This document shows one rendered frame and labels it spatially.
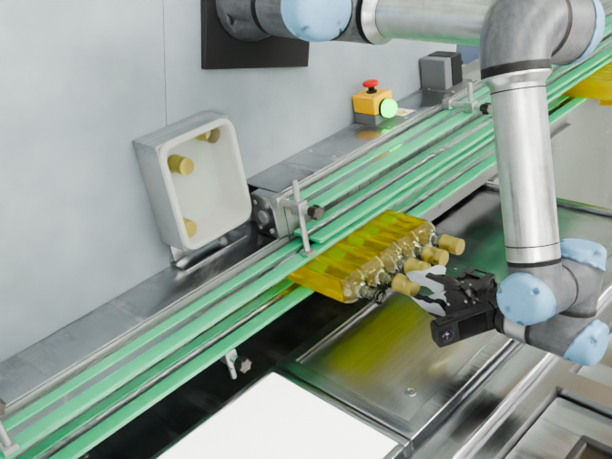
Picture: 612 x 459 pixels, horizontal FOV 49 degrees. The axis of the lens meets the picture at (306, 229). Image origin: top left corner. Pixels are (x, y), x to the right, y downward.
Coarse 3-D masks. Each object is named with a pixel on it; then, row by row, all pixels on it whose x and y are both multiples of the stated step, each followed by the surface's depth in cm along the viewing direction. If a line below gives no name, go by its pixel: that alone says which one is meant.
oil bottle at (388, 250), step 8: (352, 232) 144; (360, 232) 144; (344, 240) 142; (352, 240) 141; (360, 240) 141; (368, 240) 140; (376, 240) 140; (384, 240) 139; (360, 248) 139; (368, 248) 138; (376, 248) 137; (384, 248) 137; (392, 248) 136; (400, 248) 137; (384, 256) 135; (392, 256) 135; (384, 264) 136; (392, 264) 135
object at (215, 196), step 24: (216, 120) 128; (168, 144) 121; (192, 144) 133; (216, 144) 135; (168, 168) 123; (216, 168) 139; (240, 168) 134; (168, 192) 124; (192, 192) 136; (216, 192) 141; (240, 192) 137; (192, 216) 138; (216, 216) 140; (240, 216) 138; (192, 240) 132
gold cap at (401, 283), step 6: (396, 276) 129; (402, 276) 129; (396, 282) 128; (402, 282) 128; (408, 282) 127; (414, 282) 127; (396, 288) 129; (402, 288) 128; (408, 288) 127; (414, 288) 127; (408, 294) 127; (414, 294) 128
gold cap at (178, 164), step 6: (174, 156) 130; (180, 156) 130; (168, 162) 130; (174, 162) 129; (180, 162) 127; (186, 162) 128; (192, 162) 129; (174, 168) 129; (180, 168) 128; (186, 168) 128; (192, 168) 129; (186, 174) 129
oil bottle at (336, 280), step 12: (312, 264) 136; (324, 264) 135; (336, 264) 134; (288, 276) 141; (300, 276) 138; (312, 276) 135; (324, 276) 132; (336, 276) 130; (348, 276) 130; (360, 276) 130; (312, 288) 137; (324, 288) 134; (336, 288) 131; (348, 288) 129; (348, 300) 130
